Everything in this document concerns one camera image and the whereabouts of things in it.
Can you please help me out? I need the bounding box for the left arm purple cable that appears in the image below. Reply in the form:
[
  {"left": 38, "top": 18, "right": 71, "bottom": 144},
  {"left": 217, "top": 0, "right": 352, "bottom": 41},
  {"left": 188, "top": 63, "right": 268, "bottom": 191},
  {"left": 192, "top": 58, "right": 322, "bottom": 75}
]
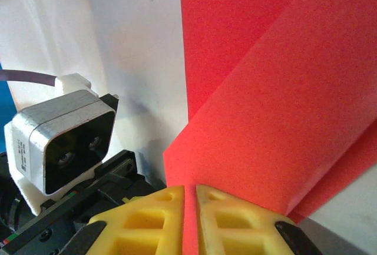
[{"left": 0, "top": 69, "right": 58, "bottom": 87}]

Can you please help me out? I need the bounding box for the red paper sheet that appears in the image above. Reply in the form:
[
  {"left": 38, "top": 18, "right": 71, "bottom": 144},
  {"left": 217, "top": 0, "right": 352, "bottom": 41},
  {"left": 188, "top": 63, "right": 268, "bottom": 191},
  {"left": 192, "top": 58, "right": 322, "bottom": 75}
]
[{"left": 163, "top": 0, "right": 377, "bottom": 255}]

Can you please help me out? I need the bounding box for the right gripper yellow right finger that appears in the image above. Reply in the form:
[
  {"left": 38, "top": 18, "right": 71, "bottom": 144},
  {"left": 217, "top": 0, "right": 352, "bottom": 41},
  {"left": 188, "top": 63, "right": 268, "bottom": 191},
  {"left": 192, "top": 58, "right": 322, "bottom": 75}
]
[{"left": 196, "top": 184, "right": 324, "bottom": 255}]

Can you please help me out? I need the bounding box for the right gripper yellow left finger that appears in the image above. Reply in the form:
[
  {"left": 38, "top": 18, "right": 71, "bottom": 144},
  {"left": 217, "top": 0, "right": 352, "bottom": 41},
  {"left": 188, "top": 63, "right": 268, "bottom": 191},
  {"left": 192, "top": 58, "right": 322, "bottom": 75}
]
[{"left": 69, "top": 186, "right": 186, "bottom": 255}]

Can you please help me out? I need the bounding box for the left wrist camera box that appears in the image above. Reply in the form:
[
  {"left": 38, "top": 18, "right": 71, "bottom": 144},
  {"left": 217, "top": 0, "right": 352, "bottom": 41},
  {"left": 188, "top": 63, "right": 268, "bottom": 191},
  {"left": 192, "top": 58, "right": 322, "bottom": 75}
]
[{"left": 4, "top": 73, "right": 120, "bottom": 217}]

